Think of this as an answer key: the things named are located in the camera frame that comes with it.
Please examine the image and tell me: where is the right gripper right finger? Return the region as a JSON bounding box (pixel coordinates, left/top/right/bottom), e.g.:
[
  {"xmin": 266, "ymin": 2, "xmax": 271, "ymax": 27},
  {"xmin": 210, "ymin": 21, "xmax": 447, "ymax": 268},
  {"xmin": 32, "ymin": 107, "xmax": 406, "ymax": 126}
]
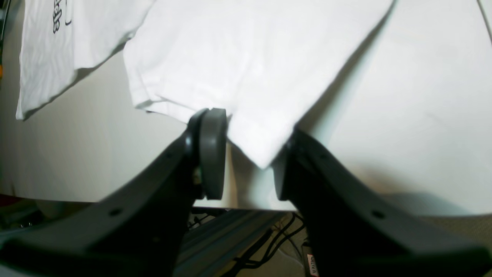
[{"xmin": 273, "ymin": 130, "xmax": 491, "ymax": 277}]

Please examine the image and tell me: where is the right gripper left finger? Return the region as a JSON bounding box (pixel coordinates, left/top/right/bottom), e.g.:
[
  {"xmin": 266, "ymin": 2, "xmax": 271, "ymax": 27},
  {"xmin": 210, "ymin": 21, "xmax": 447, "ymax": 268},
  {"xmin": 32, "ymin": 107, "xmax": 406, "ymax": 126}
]
[{"xmin": 1, "ymin": 108, "xmax": 227, "ymax": 277}]

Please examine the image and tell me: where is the white printed T-shirt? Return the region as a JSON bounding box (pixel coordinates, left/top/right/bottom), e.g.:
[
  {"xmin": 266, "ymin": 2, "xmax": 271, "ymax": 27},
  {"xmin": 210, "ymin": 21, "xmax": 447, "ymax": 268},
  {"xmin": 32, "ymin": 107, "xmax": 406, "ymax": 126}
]
[{"xmin": 16, "ymin": 0, "xmax": 394, "ymax": 169}]

